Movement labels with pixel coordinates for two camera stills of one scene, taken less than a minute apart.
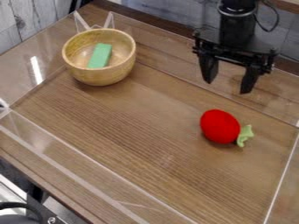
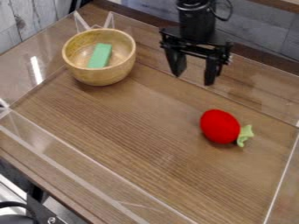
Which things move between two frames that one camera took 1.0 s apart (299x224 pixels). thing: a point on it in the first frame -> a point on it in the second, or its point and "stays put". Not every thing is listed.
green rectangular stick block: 101,56 stays put
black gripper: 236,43 -> 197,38
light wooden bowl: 77,51 stays put
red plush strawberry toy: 221,128 stays put
